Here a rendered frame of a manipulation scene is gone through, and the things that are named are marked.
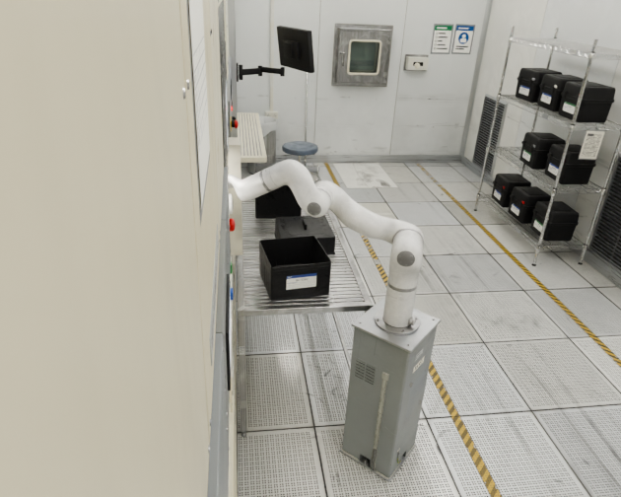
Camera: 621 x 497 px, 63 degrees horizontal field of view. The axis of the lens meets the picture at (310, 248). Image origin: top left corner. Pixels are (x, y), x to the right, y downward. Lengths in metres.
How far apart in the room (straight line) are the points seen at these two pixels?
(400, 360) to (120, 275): 1.99
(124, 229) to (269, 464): 2.46
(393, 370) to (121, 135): 2.04
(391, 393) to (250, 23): 4.83
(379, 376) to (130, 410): 2.07
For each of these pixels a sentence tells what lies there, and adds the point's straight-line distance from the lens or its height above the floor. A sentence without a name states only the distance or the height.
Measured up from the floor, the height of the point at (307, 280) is 0.85.
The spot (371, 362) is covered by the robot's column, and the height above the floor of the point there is 0.61.
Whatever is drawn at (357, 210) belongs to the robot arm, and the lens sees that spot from 1.97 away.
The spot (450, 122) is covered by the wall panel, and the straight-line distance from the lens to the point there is 6.97.
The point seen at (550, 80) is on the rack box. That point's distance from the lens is 4.82.
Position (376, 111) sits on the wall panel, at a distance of 6.62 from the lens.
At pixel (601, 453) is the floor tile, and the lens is 3.11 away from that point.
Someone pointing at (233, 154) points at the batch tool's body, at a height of 1.36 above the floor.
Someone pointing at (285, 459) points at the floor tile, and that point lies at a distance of 2.64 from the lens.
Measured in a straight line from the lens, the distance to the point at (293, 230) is 2.70.
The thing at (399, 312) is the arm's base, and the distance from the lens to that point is 2.12.
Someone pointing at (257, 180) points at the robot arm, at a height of 1.33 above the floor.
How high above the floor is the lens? 2.01
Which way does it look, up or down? 27 degrees down
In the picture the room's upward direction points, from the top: 3 degrees clockwise
